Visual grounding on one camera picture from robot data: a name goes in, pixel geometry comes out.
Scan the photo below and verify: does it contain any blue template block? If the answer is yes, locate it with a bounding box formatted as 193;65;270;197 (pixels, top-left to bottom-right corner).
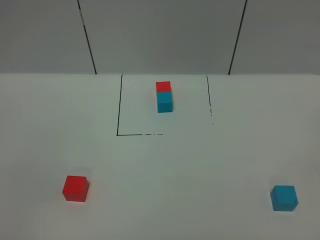
156;91;173;113

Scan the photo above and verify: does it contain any red template block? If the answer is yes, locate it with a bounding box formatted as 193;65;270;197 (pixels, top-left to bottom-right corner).
155;81;172;93

